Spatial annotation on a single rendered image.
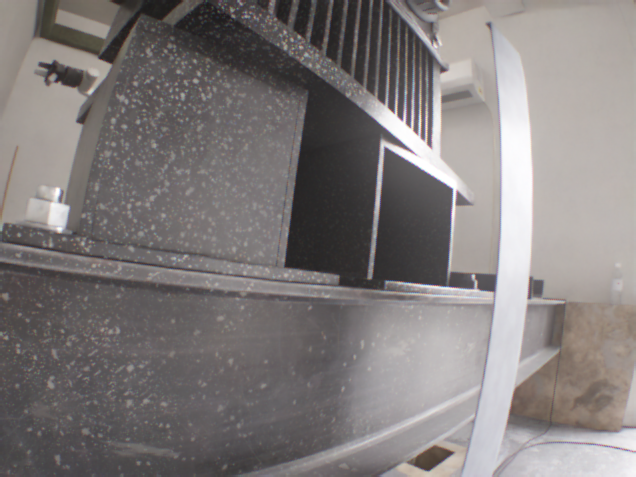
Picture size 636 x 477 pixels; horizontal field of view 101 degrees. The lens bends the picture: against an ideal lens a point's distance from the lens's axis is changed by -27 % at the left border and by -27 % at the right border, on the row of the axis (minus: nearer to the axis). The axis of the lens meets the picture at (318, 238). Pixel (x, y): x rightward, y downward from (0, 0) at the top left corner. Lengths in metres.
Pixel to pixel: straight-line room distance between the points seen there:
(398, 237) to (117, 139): 0.56
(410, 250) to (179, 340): 0.49
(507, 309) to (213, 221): 0.36
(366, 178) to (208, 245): 0.25
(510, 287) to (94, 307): 0.45
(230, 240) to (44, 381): 0.21
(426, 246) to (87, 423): 0.60
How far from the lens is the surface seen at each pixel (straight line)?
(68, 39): 3.96
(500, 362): 0.49
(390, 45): 0.56
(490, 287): 1.22
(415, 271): 0.69
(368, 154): 0.50
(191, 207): 0.31
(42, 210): 0.25
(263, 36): 0.34
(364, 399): 0.54
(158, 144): 0.31
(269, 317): 0.38
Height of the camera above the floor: 0.67
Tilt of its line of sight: 6 degrees up
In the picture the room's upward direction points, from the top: 7 degrees clockwise
